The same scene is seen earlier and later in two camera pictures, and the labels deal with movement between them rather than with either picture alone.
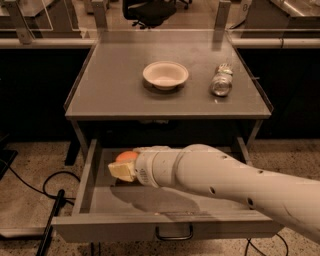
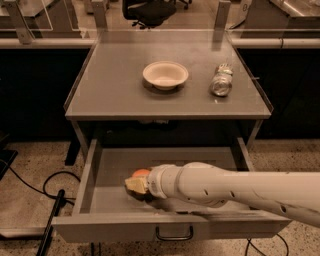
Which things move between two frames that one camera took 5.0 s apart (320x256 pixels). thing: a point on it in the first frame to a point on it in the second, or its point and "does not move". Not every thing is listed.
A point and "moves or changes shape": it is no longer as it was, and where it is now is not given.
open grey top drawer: x=108 y=210 does not move
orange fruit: x=126 y=156 moves or changes shape
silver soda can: x=221 y=84 does not move
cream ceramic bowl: x=165 y=75 does not move
